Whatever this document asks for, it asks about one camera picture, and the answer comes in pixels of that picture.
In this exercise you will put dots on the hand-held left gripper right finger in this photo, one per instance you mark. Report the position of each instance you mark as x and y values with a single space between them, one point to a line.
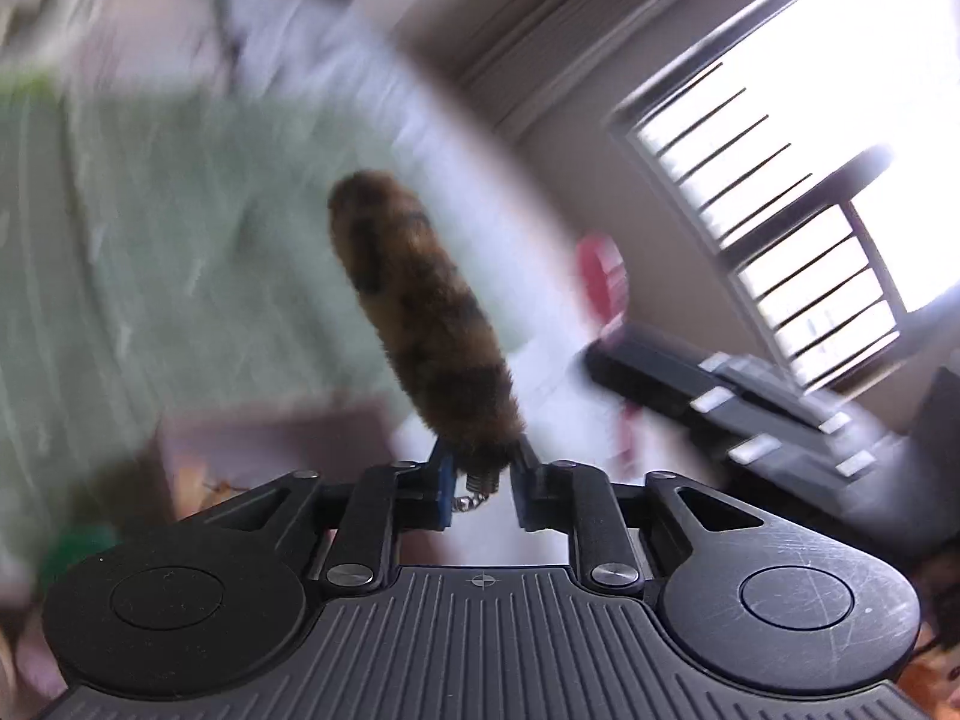
523 496

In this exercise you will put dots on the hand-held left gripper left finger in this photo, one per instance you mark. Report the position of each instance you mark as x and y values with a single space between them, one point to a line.
442 496

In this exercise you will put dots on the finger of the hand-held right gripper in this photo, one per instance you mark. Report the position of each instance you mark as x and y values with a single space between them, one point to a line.
675 349
652 390

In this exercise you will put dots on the pink cardboard box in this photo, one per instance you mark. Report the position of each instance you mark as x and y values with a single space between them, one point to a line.
285 442

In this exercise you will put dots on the red object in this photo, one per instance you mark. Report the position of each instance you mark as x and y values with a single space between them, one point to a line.
602 277

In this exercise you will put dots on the barred window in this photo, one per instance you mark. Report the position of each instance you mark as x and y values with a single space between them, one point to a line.
795 142

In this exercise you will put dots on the beige curtain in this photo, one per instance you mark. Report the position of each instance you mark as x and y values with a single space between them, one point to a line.
570 22

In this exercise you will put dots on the printed green white bed sheet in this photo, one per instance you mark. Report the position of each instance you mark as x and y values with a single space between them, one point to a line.
187 240

